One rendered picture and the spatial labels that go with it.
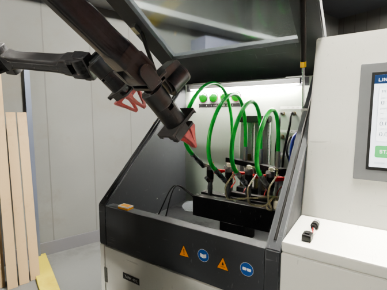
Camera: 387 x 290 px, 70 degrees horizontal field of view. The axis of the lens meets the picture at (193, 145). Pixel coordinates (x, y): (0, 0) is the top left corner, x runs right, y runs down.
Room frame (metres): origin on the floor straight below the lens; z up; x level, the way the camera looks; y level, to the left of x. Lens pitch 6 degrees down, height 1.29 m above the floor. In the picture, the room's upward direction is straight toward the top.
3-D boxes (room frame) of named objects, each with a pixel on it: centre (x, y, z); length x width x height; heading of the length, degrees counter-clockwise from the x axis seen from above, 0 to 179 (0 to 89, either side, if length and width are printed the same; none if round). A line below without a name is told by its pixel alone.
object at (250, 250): (0.86, 0.06, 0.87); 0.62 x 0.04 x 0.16; 57
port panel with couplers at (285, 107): (1.15, -0.41, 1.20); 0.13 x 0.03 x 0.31; 57
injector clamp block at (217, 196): (1.00, -0.17, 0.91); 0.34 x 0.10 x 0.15; 57
